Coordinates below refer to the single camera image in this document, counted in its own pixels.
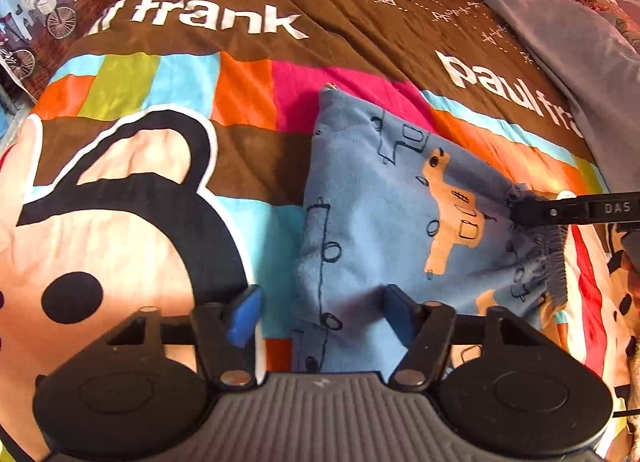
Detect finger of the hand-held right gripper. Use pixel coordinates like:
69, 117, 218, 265
509, 190, 591, 233

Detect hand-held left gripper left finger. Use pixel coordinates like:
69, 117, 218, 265
106, 284, 264, 389

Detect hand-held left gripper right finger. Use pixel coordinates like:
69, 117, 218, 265
382, 284, 535, 391

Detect blue printed pants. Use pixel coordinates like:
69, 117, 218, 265
292, 84, 571, 375

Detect brown colourful printed blanket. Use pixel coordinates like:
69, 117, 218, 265
0, 0, 640, 462

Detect grey duvet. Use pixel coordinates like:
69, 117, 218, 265
442, 0, 640, 173

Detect bicycle print cloth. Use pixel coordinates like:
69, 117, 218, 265
0, 0, 133, 107

